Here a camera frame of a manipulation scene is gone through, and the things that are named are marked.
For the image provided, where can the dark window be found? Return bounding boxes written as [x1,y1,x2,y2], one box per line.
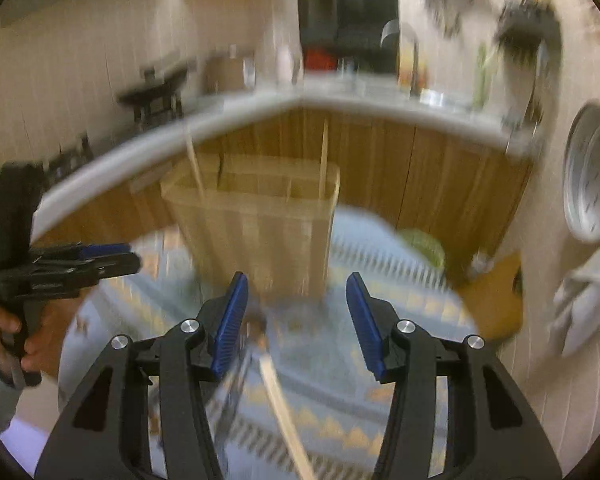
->
[296,0,401,73]

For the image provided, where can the yellow wooden stool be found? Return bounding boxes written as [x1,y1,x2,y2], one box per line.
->
[455,252,526,343]

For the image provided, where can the green bowl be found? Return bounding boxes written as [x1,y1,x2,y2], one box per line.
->
[397,228,447,268]

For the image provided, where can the red container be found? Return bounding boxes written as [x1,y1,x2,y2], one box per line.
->
[304,47,338,72]

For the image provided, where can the hanging kitchen tools rack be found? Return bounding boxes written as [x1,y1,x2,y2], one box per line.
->
[494,0,563,131]

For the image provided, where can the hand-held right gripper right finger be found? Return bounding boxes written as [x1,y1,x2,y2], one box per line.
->
[346,271,564,480]

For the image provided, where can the wooden kitchen cabinets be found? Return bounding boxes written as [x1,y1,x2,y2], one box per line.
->
[35,107,533,286]

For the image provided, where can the wooden utensil holder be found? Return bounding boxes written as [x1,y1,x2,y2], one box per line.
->
[160,154,341,303]

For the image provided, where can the brown jar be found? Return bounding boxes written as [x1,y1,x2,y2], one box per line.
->
[202,52,257,95]

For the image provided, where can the metal faucet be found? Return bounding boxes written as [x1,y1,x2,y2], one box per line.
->
[380,19,423,96]

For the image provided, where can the wooden chopstick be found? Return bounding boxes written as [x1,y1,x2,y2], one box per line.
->
[258,352,317,480]
[182,119,207,197]

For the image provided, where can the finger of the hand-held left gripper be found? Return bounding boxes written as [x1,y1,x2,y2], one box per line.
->
[27,253,142,291]
[32,242,133,262]

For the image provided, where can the person's left hand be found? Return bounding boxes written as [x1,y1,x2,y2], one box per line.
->
[0,296,81,377]

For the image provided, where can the black stove rack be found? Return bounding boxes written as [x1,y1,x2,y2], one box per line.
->
[116,52,196,126]

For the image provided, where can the white round wall clock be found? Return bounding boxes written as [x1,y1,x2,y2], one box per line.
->
[562,102,600,243]

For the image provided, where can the green bottle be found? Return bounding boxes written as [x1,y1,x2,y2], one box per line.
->
[472,42,496,111]

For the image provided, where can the white kitchen counter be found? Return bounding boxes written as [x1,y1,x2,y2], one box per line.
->
[30,77,536,241]

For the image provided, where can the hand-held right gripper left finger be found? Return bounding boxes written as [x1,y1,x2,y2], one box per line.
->
[34,271,250,480]

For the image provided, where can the white cloth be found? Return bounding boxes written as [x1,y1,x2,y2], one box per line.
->
[550,237,600,358]

